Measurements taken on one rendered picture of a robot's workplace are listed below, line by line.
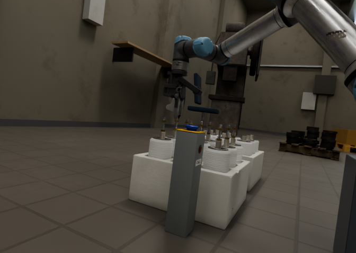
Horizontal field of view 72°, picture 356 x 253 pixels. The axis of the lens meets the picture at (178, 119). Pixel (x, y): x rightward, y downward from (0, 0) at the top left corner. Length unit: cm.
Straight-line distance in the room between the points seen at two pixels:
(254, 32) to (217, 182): 58
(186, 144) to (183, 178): 10
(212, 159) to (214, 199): 14
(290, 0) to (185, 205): 65
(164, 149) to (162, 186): 14
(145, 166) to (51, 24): 282
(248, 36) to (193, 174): 58
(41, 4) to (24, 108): 123
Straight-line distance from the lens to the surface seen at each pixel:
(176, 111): 106
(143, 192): 98
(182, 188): 75
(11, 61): 325
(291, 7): 83
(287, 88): 1130
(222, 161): 87
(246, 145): 139
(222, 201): 86
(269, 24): 101
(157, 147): 96
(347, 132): 606
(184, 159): 73
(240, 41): 105
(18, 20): 333
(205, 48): 102
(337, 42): 73
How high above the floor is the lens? 36
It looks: 1 degrees down
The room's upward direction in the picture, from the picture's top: 7 degrees clockwise
